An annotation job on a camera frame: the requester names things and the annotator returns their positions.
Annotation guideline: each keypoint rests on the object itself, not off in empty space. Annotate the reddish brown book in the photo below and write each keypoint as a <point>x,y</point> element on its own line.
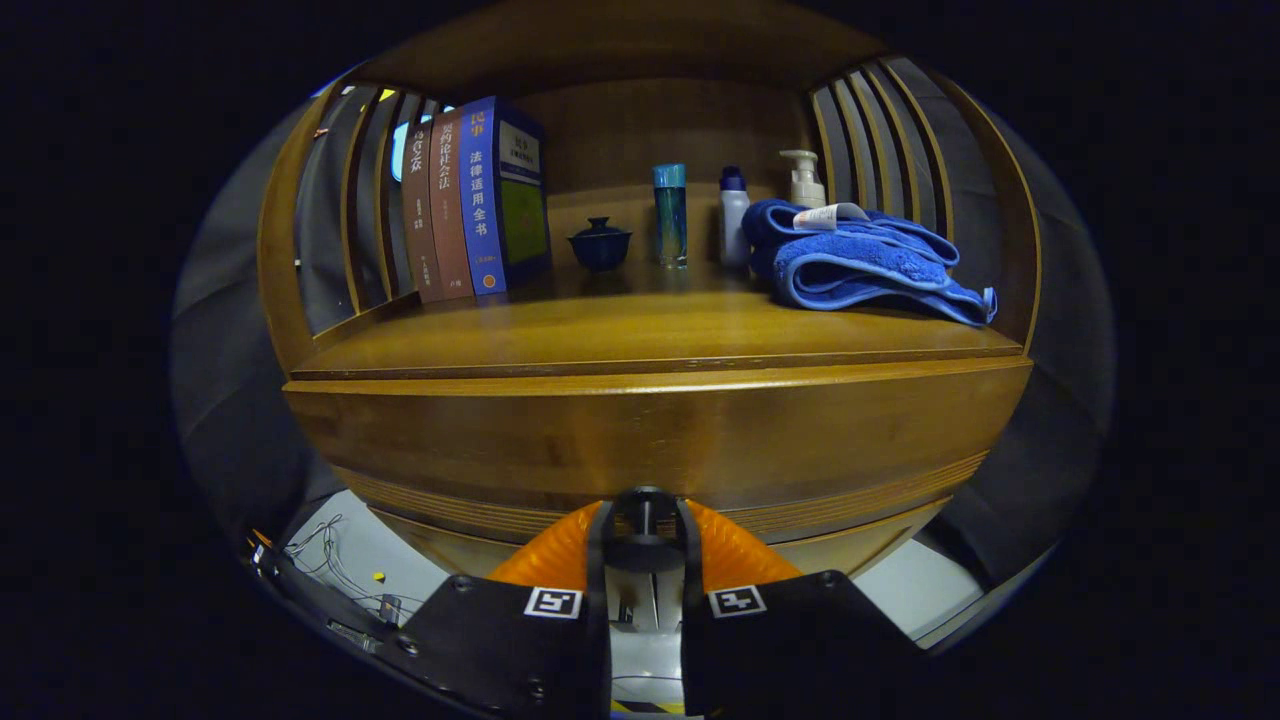
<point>450,200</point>

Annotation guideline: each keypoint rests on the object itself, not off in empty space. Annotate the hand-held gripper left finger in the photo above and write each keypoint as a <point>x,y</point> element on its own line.
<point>598,570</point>

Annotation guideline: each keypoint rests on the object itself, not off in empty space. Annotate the tall teal glass bottle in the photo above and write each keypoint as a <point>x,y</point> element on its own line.
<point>670,220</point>

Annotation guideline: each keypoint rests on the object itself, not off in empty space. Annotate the wooden cabinet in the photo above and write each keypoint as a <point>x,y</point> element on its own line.
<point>640,130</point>

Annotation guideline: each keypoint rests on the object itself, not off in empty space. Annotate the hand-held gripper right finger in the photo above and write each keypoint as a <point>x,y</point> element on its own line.
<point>693,570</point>

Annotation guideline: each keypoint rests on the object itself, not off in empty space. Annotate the white bottle with blue cap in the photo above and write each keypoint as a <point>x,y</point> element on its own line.
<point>734,220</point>

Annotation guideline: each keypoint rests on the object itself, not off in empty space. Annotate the dark blue lidded teacup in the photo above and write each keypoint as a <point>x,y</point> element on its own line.
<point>600,245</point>

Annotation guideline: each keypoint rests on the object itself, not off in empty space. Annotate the white pump bottle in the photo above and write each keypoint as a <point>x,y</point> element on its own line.
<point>803,185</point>

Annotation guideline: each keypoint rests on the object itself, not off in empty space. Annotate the blue towel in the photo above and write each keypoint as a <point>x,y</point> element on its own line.
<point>850,265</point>

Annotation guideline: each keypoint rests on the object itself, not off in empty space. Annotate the wooden countertop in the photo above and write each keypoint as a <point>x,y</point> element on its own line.
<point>600,330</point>

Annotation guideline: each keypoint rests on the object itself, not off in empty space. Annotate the wooden drawer with black knob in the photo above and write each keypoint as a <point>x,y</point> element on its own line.
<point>650,430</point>

